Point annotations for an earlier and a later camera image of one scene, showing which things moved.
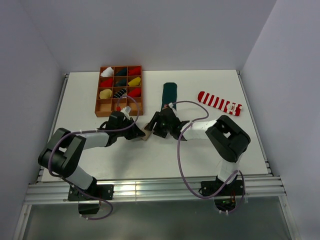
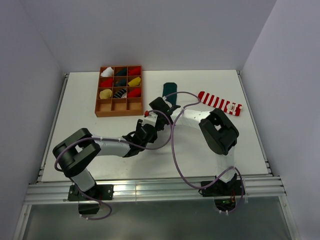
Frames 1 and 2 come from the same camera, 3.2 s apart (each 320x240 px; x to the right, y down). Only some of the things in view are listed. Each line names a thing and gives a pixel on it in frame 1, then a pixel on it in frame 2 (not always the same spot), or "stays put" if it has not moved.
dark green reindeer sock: (169, 94) stays put
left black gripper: (135, 133) -> (139, 123)
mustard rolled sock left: (106, 93) stays put
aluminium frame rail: (41, 193) stays put
